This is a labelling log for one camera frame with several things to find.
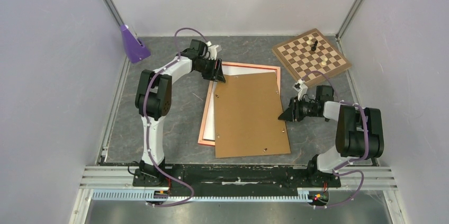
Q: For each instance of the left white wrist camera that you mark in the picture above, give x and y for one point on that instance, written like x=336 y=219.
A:
x=213 y=50

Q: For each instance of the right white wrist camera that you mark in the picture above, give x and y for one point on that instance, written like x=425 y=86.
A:
x=301 y=88

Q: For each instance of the mountain landscape photo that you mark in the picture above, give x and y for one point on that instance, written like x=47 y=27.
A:
x=210 y=117

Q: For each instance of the white chess piece lower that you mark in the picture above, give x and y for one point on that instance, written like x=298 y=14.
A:
x=324 y=62

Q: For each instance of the orange picture frame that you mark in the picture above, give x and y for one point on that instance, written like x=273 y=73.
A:
x=245 y=65

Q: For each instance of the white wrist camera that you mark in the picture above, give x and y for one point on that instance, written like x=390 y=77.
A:
x=213 y=50
x=301 y=88

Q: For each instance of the wooden chessboard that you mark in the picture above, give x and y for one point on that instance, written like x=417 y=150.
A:
x=303 y=63

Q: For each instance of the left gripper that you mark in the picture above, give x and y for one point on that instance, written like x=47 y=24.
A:
x=215 y=74

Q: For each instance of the black chess piece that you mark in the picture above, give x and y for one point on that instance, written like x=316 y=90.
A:
x=314 y=46

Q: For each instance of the brown frame backing board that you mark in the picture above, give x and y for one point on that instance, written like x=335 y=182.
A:
x=246 y=111

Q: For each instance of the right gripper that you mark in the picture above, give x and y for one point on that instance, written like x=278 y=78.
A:
x=293 y=113

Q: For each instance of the purple plastic stand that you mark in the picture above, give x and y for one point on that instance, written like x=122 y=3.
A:
x=135 y=49

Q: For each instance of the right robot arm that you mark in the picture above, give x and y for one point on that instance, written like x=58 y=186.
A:
x=359 y=133

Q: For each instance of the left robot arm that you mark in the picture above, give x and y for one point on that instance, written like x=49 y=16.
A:
x=154 y=99

